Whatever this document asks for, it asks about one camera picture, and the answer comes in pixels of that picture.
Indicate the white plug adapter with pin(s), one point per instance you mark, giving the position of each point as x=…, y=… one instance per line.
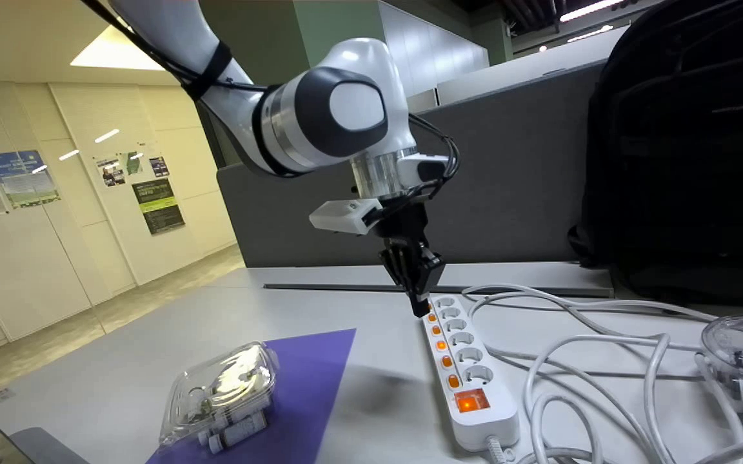
x=244, y=427

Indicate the small photo wall poster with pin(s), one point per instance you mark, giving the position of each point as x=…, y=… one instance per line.
x=158, y=165
x=136, y=164
x=113, y=170

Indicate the black backpack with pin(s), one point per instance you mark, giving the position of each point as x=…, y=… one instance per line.
x=689, y=155

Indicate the dark green wall poster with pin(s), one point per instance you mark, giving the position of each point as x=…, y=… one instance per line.
x=158, y=206

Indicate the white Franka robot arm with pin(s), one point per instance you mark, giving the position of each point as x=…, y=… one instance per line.
x=304, y=112

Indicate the purple mat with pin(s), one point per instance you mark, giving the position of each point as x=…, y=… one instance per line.
x=312, y=388

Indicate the grey desk partition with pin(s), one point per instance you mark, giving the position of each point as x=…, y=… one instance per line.
x=509, y=182

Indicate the blue green wall poster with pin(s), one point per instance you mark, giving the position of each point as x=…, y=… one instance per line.
x=28, y=179

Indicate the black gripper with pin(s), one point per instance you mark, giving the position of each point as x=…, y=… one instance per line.
x=407, y=227

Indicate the white power strip orange switches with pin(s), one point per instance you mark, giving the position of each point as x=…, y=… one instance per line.
x=466, y=370

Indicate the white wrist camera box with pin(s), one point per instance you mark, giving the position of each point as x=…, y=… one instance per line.
x=344, y=218

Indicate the clear plastic bag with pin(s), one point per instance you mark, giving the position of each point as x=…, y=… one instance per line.
x=219, y=396

